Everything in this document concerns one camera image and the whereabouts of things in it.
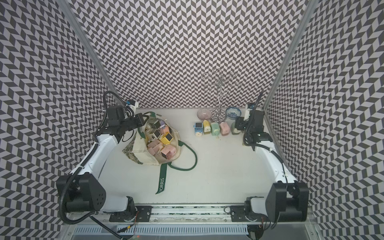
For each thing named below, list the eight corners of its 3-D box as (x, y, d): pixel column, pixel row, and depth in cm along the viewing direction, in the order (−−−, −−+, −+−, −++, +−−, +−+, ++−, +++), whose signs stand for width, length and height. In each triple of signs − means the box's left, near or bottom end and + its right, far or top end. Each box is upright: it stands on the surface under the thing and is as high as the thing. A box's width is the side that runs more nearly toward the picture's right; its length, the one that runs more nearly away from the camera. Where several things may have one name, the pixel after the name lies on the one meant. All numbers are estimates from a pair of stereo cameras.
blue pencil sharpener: (193, 137, 103) (193, 131, 97) (193, 128, 108) (193, 122, 102) (202, 137, 103) (202, 131, 97) (202, 128, 108) (202, 122, 102)
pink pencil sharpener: (219, 137, 103) (221, 131, 97) (218, 128, 108) (220, 122, 102) (228, 137, 103) (230, 131, 97) (227, 128, 108) (228, 122, 102)
